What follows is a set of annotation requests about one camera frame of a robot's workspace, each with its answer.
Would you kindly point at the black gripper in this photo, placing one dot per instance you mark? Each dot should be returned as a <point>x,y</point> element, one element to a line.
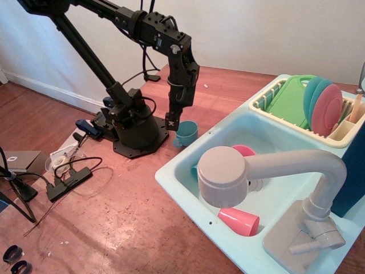
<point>182,79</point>

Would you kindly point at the teal plastic cup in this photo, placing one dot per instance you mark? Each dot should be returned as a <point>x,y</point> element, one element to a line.
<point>186,134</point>

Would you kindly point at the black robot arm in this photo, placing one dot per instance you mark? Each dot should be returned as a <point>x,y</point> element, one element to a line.
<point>147,29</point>

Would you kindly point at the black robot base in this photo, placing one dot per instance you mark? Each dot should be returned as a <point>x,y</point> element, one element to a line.
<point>138,134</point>

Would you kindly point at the teal cup in sink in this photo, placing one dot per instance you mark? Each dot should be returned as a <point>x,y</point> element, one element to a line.
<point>193,171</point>

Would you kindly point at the pink cup behind faucet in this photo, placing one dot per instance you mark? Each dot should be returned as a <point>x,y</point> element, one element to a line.
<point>244,150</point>

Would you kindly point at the light blue toy sink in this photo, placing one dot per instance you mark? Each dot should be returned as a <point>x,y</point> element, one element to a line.
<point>274,197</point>

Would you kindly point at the pink cup lying down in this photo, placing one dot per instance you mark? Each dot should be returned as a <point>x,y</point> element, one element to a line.
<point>241,222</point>

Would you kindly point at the grey toy faucet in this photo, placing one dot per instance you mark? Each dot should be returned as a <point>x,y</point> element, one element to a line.
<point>225,177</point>

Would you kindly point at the blue clamp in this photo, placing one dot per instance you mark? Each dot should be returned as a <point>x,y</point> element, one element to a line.
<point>88,128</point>

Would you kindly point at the green cutting board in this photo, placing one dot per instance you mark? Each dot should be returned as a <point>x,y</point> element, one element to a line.
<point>287,104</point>

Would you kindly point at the clear tape roll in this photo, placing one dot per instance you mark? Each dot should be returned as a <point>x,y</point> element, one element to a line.
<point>55,161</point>

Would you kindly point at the black usb hub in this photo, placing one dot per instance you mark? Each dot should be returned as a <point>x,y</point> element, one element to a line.
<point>60,187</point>

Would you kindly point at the teal plate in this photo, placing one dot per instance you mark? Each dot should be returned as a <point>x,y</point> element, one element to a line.
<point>313,90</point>

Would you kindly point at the pink plate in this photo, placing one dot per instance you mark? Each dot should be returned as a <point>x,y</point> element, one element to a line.
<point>327,110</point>

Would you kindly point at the grey cardboard box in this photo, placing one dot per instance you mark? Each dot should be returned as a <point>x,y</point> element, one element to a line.
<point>26,161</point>

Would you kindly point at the black power adapter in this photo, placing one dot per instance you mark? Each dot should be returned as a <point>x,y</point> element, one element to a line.
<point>26,191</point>

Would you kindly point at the cream dish rack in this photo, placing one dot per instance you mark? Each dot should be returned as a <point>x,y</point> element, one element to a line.
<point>343,132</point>

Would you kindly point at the wooden utensil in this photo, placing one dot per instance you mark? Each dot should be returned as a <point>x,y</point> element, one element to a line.
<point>355,109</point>

